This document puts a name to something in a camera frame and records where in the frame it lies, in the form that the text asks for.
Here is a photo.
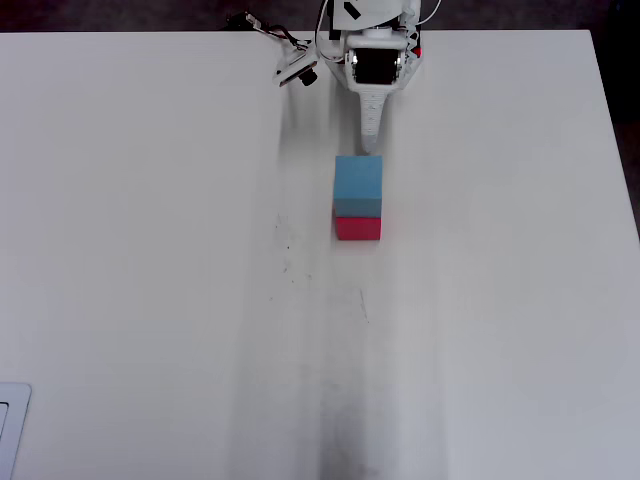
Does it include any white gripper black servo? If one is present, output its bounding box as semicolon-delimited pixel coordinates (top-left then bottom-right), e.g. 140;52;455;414
329;32;424;154

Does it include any white plate corner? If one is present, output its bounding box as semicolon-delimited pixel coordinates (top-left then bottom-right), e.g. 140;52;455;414
0;382;32;480

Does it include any red white wire bundle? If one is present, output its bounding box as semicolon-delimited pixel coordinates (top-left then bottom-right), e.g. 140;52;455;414
249;17;311;51

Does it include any blue foam cube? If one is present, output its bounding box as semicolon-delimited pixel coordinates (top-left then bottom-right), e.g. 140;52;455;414
333;154;384;219

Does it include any red foam cube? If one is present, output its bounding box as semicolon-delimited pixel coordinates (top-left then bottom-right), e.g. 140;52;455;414
334;215;384;242

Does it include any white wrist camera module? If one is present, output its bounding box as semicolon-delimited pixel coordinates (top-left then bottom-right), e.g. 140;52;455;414
272;42;320;89

